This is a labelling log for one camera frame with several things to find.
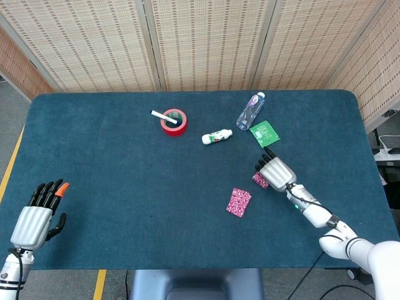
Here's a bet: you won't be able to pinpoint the red tape roll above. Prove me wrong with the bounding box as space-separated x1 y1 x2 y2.
160 108 189 138

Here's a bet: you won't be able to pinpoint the brown woven screen panel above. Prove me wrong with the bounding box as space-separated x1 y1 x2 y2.
0 26 54 101

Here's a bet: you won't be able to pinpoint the green foil packet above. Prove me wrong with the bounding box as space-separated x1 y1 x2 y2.
249 120 281 149

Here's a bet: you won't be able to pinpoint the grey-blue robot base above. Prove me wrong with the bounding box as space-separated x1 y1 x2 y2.
129 268 265 300

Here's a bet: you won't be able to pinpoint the black floor cable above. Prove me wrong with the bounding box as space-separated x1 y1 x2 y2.
318 283 376 300

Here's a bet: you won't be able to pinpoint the clear plastic water bottle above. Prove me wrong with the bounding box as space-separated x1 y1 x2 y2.
236 91 266 131

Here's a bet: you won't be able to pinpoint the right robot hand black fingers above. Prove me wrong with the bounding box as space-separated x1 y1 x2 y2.
254 146 298 192

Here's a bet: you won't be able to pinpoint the beige woven screen panel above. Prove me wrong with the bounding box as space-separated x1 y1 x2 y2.
142 0 276 93
0 0 158 93
252 0 389 91
324 0 400 134

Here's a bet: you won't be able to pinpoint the white power strip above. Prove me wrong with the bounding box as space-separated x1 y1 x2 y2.
373 147 400 158

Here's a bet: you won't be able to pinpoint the white power cable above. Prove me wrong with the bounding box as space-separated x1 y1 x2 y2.
378 134 400 151

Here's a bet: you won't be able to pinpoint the white marker pen blue cap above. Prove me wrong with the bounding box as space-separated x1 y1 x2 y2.
150 109 181 125

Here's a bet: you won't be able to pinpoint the blue felt table cover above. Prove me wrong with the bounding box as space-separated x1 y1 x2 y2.
0 89 400 271

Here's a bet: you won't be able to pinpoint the left robot hand orange fingertip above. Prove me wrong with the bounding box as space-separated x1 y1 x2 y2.
10 178 70 250

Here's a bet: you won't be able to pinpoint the small white bottle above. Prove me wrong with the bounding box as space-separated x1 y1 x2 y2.
201 128 234 146

